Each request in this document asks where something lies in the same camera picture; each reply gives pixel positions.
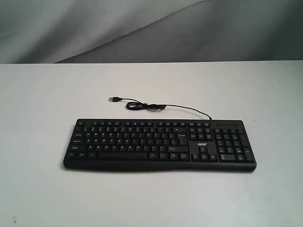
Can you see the black acer keyboard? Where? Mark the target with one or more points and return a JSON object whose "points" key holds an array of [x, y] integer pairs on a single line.
{"points": [[160, 144]]}

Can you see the grey backdrop cloth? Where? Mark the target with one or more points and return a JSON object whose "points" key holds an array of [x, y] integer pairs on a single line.
{"points": [[125, 31]]}

